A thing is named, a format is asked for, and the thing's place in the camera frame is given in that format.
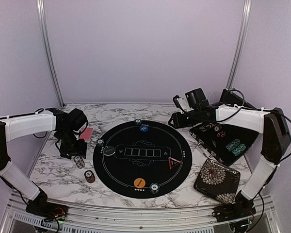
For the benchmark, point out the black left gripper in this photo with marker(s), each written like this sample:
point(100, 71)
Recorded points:
point(80, 150)

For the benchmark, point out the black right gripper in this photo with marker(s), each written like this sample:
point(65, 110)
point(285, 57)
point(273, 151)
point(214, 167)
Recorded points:
point(178, 123)

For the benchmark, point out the green poker chip stack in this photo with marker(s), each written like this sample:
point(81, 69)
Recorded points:
point(100, 142)

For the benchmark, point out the black white poker chip stack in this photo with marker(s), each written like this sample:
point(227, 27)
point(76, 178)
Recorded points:
point(79, 162)

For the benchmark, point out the blue small blind button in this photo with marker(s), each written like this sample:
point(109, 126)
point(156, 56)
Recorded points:
point(144, 128)

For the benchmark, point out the red triangular marker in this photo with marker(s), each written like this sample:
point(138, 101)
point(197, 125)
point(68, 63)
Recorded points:
point(173, 162)

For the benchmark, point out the green fifty poker chip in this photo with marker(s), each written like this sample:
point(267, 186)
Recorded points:
point(137, 121)

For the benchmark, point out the orange big blind button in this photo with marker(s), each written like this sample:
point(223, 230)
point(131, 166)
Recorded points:
point(139, 183)

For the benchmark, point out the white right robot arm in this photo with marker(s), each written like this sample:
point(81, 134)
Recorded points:
point(276, 139)

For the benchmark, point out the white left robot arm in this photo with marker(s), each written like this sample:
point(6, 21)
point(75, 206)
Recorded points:
point(21, 126)

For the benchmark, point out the red playing card deck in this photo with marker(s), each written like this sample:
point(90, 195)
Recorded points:
point(86, 135)

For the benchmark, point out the black poker chip case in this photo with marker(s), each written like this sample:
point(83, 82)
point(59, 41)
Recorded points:
point(237, 129)

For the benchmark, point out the silver dealer button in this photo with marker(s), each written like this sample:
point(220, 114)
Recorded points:
point(109, 151)

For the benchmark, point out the red poker chip stack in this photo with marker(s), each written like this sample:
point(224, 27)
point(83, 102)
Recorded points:
point(89, 176)

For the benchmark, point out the floral fabric pouch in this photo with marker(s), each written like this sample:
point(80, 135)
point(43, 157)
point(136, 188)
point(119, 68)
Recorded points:
point(218, 181)

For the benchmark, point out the round black poker mat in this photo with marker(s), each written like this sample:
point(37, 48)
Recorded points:
point(142, 155)

